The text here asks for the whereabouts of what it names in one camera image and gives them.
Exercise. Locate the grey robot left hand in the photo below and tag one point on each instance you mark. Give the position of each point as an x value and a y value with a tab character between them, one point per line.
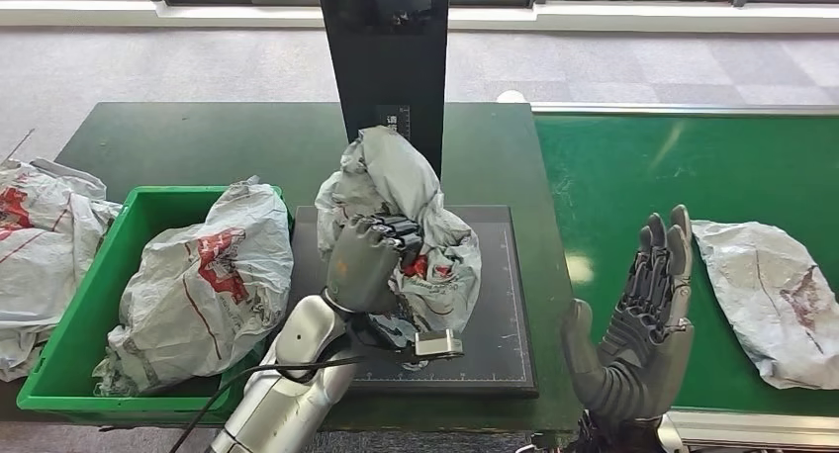
360	266

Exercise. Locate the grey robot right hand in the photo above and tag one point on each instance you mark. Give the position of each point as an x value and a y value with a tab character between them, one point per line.
629	371

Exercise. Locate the white parcel bag brown patch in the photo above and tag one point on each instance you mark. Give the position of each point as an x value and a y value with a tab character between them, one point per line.
393	181

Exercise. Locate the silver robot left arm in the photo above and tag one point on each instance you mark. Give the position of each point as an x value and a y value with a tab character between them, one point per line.
288	384

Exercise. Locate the flat pale grey parcel bag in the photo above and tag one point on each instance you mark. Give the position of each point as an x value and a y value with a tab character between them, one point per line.
760	286

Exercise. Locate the black inbound scanner machine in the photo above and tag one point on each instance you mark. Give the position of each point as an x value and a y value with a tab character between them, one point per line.
387	63

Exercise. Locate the green conveyor belt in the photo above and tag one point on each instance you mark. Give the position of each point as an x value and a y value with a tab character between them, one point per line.
655	168

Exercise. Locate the black yellow label sticker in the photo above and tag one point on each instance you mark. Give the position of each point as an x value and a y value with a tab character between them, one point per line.
393	117

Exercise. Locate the white round knob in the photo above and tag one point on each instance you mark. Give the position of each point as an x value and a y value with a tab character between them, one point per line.
511	97

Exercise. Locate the green plastic crate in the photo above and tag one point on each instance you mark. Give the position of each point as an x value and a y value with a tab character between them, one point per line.
65	365

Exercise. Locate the white red-printed bag pile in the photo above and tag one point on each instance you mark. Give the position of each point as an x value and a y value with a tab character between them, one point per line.
46	253

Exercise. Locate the thin dark rod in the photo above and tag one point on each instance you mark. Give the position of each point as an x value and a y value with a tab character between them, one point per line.
19	145

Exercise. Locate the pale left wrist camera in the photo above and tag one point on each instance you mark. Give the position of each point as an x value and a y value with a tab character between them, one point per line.
438	344

